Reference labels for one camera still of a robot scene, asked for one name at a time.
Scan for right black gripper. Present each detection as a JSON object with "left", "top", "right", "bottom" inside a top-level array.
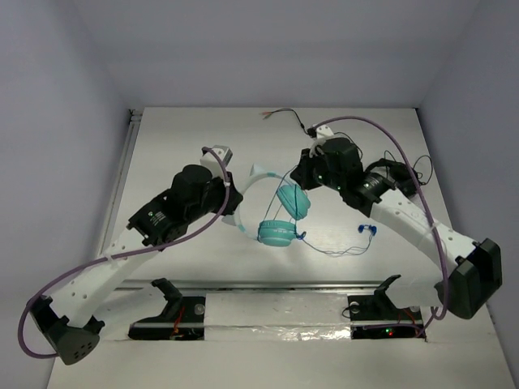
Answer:
[{"left": 293, "top": 146, "right": 345, "bottom": 191}]

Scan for teal cat-ear headphones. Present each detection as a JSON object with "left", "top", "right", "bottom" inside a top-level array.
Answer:
[{"left": 222, "top": 164, "right": 311, "bottom": 248}]

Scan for blue earbuds with cable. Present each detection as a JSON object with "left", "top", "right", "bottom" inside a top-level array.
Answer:
[{"left": 358, "top": 224, "right": 378, "bottom": 236}]

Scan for blue headphone cable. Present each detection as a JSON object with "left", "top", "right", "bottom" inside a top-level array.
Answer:
[{"left": 261, "top": 168, "right": 368, "bottom": 259}]

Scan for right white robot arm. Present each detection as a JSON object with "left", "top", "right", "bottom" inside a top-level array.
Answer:
[{"left": 290, "top": 137, "right": 503, "bottom": 319}]

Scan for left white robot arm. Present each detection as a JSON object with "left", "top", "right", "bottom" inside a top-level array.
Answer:
[{"left": 17, "top": 162, "right": 243, "bottom": 365}]

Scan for black headset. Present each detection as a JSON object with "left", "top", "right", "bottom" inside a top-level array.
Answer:
[{"left": 366, "top": 158, "right": 421, "bottom": 198}]

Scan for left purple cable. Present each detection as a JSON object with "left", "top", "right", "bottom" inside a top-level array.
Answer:
[{"left": 18, "top": 147, "right": 232, "bottom": 360}]

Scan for purple cable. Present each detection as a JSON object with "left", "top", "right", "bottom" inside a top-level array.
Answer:
[
  {"left": 18, "top": 147, "right": 232, "bottom": 360},
  {"left": 310, "top": 116, "right": 449, "bottom": 337}
]

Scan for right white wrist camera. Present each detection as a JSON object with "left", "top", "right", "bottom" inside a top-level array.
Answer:
[{"left": 309, "top": 125, "right": 336, "bottom": 158}]

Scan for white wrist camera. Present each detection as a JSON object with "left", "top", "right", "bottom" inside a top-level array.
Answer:
[
  {"left": 199, "top": 145, "right": 233, "bottom": 178},
  {"left": 309, "top": 125, "right": 336, "bottom": 158}
]

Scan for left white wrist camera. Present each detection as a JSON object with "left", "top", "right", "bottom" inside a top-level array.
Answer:
[{"left": 199, "top": 145, "right": 233, "bottom": 178}]

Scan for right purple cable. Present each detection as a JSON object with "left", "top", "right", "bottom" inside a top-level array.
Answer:
[{"left": 310, "top": 116, "right": 449, "bottom": 337}]

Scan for aluminium rail frame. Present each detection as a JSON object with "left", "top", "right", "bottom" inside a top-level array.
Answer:
[{"left": 87, "top": 108, "right": 431, "bottom": 341}]

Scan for black headset cable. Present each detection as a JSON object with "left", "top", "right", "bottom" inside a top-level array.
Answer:
[{"left": 261, "top": 108, "right": 433, "bottom": 191}]

